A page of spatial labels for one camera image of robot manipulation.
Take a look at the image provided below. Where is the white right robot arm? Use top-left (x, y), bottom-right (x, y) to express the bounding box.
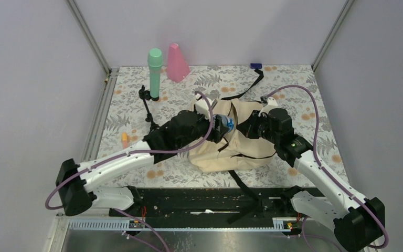
top-left (236, 97), bottom-right (389, 251)

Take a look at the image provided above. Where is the mint green microphone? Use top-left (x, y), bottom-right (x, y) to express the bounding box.
top-left (147, 48), bottom-right (164, 101)

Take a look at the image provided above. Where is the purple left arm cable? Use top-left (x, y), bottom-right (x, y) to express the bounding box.
top-left (45, 91), bottom-right (215, 252)

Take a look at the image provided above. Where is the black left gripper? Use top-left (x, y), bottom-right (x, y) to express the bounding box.
top-left (178, 109), bottom-right (228, 150)

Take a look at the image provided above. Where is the small blue block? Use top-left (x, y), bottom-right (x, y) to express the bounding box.
top-left (250, 63), bottom-right (262, 69)

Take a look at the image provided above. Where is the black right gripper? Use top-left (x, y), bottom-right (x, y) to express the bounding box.
top-left (236, 110), bottom-right (280, 144)

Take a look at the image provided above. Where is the beige canvas backpack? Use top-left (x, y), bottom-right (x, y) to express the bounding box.
top-left (187, 68), bottom-right (279, 225)

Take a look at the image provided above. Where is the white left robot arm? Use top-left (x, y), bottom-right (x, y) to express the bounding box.
top-left (56, 99), bottom-right (234, 216)

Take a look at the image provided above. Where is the black mini tripod stand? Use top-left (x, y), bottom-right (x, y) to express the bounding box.
top-left (138, 85), bottom-right (160, 132)

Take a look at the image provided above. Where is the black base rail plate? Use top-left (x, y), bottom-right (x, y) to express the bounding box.
top-left (125, 186), bottom-right (303, 229)

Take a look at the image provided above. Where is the pink plastic cone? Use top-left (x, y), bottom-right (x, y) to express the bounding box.
top-left (166, 43), bottom-right (190, 82)

